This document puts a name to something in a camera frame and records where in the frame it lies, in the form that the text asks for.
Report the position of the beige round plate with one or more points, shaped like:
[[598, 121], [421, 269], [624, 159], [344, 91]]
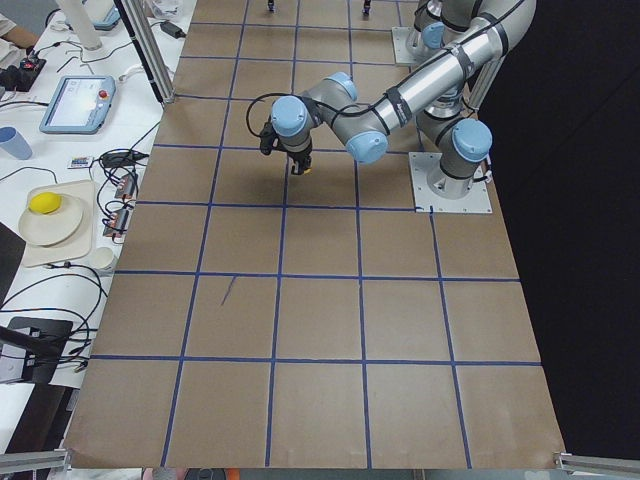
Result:
[[51, 228]]

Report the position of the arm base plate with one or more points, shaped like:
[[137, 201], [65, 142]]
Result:
[[402, 45], [436, 192]]

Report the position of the black power adapter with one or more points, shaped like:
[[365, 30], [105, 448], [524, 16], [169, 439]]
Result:
[[172, 29]]

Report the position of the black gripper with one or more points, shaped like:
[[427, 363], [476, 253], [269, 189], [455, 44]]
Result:
[[298, 157]]

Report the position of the yellow lemon ball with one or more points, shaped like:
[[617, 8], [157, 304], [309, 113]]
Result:
[[45, 203]]

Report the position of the white paper cup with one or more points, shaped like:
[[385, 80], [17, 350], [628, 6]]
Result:
[[103, 260]]

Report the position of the teach pendant tablet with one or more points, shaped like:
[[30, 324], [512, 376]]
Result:
[[80, 105]]

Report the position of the white cylinder roll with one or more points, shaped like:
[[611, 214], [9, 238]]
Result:
[[81, 24]]

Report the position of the beige tray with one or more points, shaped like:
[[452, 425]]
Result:
[[80, 243]]

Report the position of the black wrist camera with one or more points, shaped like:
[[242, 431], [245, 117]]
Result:
[[269, 139]]

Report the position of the light blue cup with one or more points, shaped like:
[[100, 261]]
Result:
[[13, 143]]

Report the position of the aluminium frame post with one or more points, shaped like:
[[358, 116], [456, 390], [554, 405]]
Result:
[[140, 33]]

